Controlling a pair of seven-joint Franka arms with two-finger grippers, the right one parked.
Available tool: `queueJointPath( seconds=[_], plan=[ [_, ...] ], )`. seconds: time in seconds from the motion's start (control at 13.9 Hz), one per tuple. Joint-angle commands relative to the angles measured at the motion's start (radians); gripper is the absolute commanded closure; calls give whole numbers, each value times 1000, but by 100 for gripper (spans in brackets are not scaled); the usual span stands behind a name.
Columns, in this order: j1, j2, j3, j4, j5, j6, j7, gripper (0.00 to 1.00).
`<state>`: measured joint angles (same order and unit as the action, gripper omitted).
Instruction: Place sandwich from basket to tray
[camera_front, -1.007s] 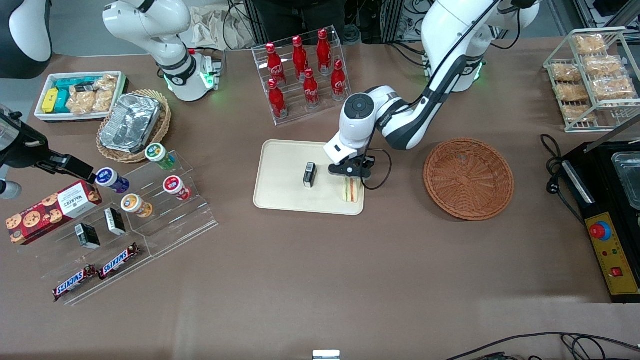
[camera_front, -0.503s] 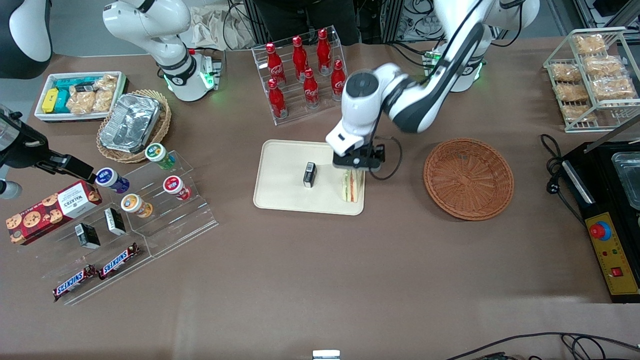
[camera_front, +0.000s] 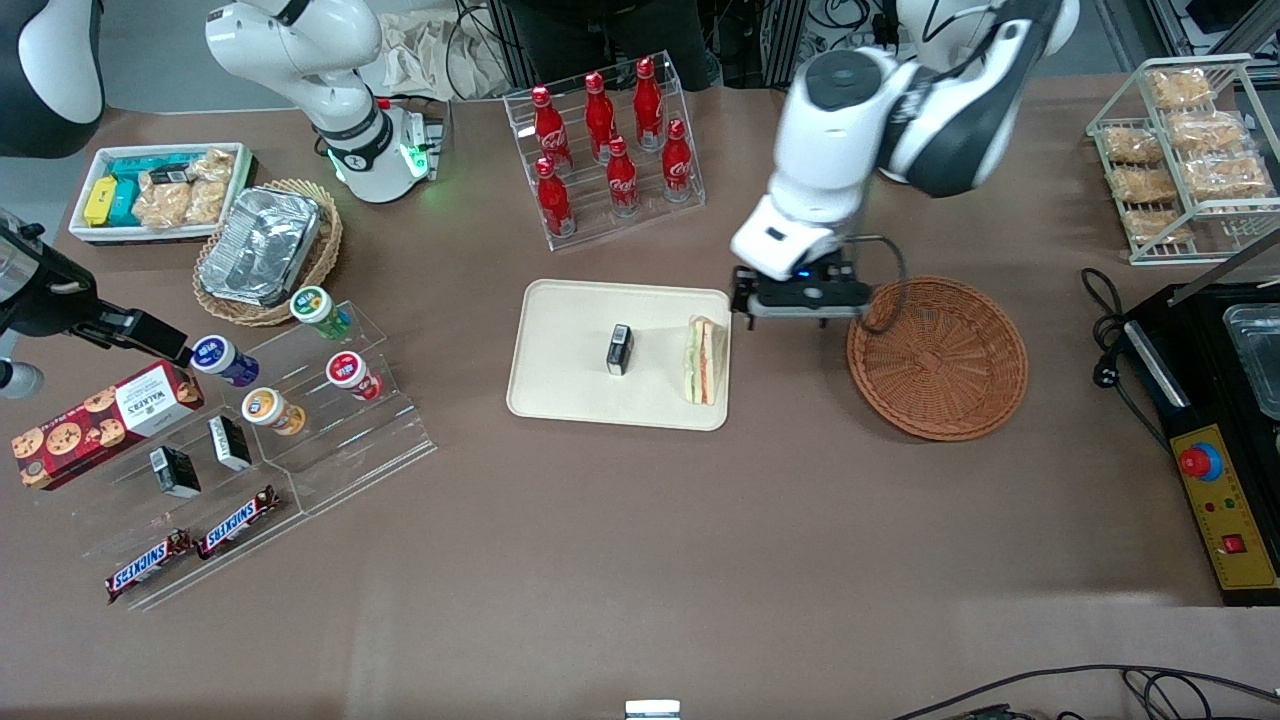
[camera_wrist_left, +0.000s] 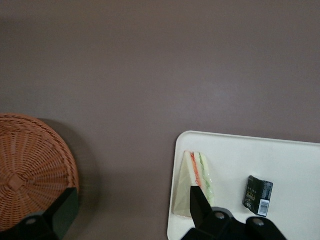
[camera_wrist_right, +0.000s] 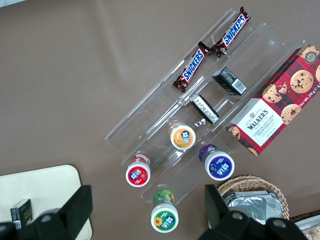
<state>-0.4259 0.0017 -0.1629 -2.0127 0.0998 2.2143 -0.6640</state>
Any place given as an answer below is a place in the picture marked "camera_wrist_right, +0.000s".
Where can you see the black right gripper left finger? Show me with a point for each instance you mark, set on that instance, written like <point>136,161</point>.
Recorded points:
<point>62,222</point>

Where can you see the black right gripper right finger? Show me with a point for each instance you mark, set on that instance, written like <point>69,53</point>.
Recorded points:
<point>237,227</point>

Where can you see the cream plastic tray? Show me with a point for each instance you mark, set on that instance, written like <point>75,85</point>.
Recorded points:
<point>37,185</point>

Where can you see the light wicker basket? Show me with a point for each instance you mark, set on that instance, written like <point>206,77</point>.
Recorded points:
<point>250,182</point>

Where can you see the aluminium foil container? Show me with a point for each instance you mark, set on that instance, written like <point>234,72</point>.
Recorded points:
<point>250,203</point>

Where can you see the small black box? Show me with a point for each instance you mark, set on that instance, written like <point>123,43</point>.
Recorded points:
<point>203,110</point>
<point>21,212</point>
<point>230,81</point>

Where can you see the purple lid yoghurt cup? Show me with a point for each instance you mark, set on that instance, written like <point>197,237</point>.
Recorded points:
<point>219,166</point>

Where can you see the white plastic snack bin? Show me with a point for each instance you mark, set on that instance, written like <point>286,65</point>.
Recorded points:
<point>310,222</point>

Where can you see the green lid yoghurt cup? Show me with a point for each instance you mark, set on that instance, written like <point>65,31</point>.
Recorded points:
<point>164,218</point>

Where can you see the clear bag of crackers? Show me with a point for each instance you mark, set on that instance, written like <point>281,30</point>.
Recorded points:
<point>314,233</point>

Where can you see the red lid yoghurt cup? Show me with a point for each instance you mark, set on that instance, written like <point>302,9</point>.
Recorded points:
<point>138,173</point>

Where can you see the orange lid yoghurt cup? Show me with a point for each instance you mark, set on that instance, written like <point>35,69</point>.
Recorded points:
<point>183,137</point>

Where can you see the red tartan shortbread box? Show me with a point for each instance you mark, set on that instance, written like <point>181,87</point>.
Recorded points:
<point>262,122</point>

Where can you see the clear acrylic step stand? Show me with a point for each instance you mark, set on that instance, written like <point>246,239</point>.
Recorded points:
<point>250,50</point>
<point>150,140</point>

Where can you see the Snickers chocolate bar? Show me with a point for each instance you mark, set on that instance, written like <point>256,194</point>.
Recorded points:
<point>232,30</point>
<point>192,67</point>

